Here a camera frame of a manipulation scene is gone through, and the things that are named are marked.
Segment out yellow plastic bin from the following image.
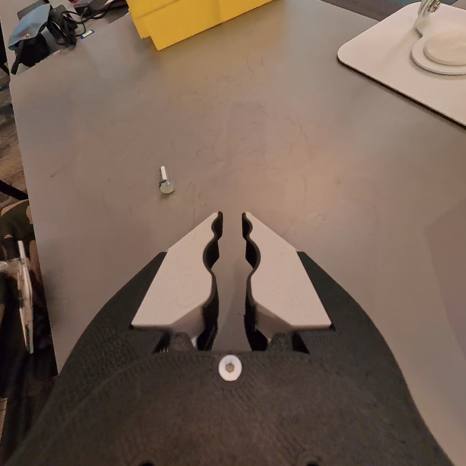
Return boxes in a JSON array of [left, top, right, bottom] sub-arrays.
[[125, 0, 274, 51]]

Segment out black tripod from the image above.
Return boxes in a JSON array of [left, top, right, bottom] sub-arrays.
[[0, 179, 30, 201]]

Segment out camouflage pants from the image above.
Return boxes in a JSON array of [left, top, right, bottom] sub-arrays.
[[0, 198, 39, 263]]

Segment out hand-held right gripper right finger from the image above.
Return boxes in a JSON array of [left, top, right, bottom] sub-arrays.
[[241, 211, 333, 352]]

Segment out metal badge clip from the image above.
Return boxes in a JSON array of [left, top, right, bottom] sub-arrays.
[[0, 259, 30, 278]]

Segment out silver hex bolt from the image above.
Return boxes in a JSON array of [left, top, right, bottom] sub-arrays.
[[158, 165, 175, 195]]

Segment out white book stand wooden board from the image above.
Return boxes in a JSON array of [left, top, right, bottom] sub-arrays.
[[337, 0, 466, 129]]

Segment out person's black top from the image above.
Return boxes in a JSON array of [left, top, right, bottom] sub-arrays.
[[0, 269, 59, 466]]

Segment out blue grey pouch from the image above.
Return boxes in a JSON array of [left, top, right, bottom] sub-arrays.
[[7, 3, 52, 76]]

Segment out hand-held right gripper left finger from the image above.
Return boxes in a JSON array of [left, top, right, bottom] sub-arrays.
[[130, 211, 224, 352]]

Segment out black power adapter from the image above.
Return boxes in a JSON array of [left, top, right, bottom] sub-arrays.
[[72, 0, 111, 12]]

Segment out black cable bundle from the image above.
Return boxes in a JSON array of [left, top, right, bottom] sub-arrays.
[[47, 4, 90, 47]]

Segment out white badge card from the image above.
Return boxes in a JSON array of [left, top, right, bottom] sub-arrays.
[[16, 240, 36, 354]]

